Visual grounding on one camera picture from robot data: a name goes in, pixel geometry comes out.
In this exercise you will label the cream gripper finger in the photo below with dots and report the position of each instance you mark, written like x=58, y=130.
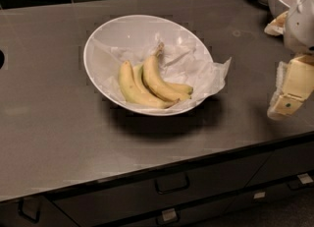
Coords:
x=277, y=26
x=294, y=84

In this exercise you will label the yellow banana bunch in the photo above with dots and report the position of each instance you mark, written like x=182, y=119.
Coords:
x=144, y=85

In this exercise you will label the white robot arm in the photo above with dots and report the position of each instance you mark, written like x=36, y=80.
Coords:
x=299, y=28

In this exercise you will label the large white bowl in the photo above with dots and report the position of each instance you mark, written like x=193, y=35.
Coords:
x=141, y=26

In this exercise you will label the white crumpled paper liner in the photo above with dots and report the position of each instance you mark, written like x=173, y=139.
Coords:
x=185, y=61

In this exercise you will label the dark drawer cabinet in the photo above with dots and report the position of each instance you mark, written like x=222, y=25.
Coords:
x=219, y=183

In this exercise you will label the right drawer metal handle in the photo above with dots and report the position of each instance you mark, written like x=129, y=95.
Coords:
x=302, y=181

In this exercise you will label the drawer metal handle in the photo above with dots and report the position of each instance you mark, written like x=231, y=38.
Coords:
x=167, y=216
x=302, y=181

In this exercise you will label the lower right metal handle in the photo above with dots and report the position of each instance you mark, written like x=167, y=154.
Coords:
x=259, y=196

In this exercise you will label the middle drawer black handle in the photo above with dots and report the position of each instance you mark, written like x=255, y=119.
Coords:
x=171, y=183

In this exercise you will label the drawer black handle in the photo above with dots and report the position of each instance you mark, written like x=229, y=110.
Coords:
x=171, y=183
x=29, y=209

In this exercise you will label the lower drawer metal handle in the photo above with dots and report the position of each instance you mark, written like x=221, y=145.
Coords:
x=167, y=216

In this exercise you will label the left drawer black handle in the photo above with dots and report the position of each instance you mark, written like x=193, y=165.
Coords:
x=29, y=209

